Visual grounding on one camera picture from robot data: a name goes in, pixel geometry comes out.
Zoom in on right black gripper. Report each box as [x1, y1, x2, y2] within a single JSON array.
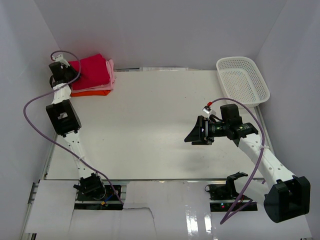
[[184, 115, 229, 146]]

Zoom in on red t shirt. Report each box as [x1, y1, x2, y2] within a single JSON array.
[[71, 54, 111, 92]]

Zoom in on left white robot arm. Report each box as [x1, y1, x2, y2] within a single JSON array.
[[46, 59, 106, 200]]

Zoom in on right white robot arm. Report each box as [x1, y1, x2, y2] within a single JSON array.
[[184, 104, 311, 223]]

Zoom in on folded orange t shirt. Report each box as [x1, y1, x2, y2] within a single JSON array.
[[70, 90, 111, 97]]

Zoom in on white plastic basket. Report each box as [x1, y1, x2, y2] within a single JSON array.
[[216, 56, 270, 108]]

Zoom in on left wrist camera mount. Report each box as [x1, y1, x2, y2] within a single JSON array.
[[51, 54, 70, 67]]

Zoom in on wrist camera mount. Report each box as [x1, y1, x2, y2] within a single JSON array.
[[51, 54, 70, 67], [202, 101, 218, 122]]

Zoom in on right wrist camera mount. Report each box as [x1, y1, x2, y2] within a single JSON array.
[[202, 101, 218, 122]]

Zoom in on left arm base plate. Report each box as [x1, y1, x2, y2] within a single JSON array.
[[74, 185, 123, 211]]

